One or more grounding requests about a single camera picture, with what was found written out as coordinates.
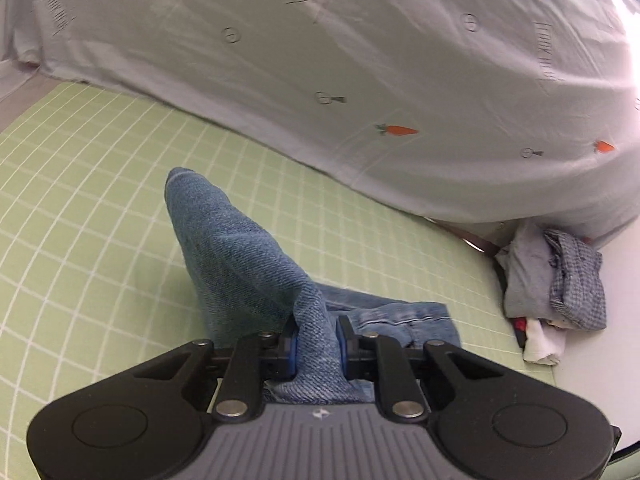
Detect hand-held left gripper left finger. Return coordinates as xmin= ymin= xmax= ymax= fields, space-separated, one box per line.
xmin=132 ymin=321 xmax=301 ymax=423

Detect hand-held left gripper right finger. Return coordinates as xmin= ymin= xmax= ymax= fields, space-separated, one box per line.
xmin=336 ymin=316 xmax=505 ymax=424

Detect blue denim jeans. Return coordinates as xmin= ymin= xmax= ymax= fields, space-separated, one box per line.
xmin=165 ymin=166 xmax=461 ymax=406

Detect brown strip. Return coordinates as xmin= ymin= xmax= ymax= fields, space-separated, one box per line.
xmin=425 ymin=217 xmax=501 ymax=257

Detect red and black garment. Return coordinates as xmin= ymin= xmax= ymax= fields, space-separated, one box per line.
xmin=512 ymin=316 xmax=531 ymax=349

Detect grey folded garment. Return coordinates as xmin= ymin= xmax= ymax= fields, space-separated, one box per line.
xmin=492 ymin=222 xmax=566 ymax=322

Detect white folded garment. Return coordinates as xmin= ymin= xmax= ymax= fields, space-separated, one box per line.
xmin=522 ymin=317 xmax=568 ymax=366

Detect blue checked shirt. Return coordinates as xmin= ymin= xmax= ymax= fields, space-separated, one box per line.
xmin=544 ymin=228 xmax=608 ymax=332

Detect green grid mat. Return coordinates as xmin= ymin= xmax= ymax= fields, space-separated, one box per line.
xmin=0 ymin=82 xmax=558 ymax=480

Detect grey carrot print sheet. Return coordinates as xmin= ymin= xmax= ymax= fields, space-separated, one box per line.
xmin=0 ymin=0 xmax=640 ymax=252

